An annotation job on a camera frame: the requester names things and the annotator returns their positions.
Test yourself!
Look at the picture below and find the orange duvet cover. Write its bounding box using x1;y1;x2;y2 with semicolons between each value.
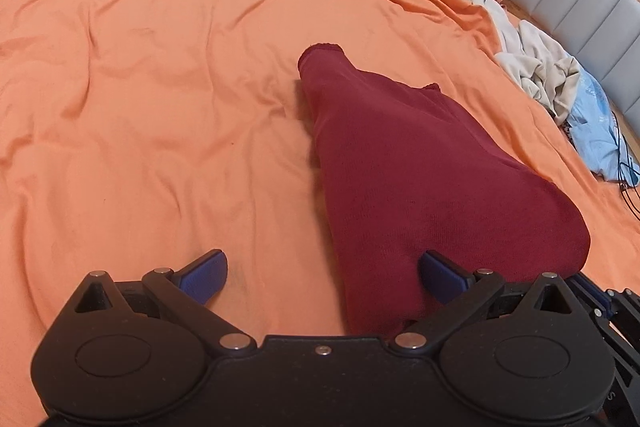
1;0;639;426

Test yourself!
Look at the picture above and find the dark red knit sweater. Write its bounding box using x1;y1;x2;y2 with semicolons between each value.
298;43;590;336

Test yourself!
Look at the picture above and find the grey padded headboard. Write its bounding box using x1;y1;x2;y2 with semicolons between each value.
506;0;639;114

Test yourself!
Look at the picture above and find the black cable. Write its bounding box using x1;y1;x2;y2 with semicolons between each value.
602;106;640;223

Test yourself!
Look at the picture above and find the cream crumpled garment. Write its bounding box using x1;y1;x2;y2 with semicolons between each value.
469;0;580;126

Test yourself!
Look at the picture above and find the light blue garment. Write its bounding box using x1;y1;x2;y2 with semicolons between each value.
566;66;639;186

